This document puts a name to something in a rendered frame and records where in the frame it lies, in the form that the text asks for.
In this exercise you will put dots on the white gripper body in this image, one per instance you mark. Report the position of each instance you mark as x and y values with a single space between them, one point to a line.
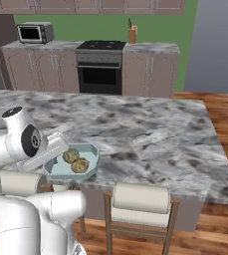
41 159

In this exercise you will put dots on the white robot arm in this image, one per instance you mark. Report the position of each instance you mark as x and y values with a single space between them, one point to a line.
16 212

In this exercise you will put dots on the light blue tupperware container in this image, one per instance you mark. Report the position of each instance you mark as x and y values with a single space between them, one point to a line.
90 159

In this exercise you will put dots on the brown dumpling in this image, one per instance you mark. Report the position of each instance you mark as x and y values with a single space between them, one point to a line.
70 155
80 165

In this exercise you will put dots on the wooden stool with cream cushion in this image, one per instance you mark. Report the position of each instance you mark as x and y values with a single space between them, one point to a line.
142 202
19 182

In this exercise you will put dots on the base cupboard run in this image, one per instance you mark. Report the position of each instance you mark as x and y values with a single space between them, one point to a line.
41 69
150 71

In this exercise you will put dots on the steel and black oven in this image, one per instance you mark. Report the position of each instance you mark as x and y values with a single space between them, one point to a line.
99 74

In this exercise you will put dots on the black gas hob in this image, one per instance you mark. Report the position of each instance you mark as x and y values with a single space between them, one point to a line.
101 45

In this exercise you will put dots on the silver toaster oven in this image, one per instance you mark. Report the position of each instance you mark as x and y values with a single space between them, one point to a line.
35 32

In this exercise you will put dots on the wooden knife block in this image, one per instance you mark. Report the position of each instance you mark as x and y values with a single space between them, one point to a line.
132 35

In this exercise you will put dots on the wall cupboard run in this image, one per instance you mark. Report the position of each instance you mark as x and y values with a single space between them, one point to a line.
92 6

